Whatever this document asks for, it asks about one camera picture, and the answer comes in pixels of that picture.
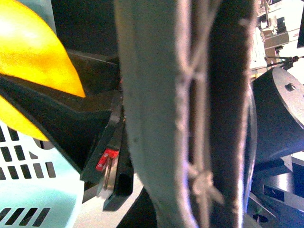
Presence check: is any light blue plastic basket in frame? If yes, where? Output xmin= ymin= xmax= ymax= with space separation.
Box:
xmin=0 ymin=0 xmax=84 ymax=228

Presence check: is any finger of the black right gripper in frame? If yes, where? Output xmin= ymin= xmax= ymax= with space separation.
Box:
xmin=0 ymin=74 xmax=112 ymax=173

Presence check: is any yellow mango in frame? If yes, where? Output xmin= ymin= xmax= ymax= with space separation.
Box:
xmin=0 ymin=0 xmax=86 ymax=142

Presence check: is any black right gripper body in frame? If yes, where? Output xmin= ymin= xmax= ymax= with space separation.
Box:
xmin=80 ymin=92 xmax=133 ymax=211

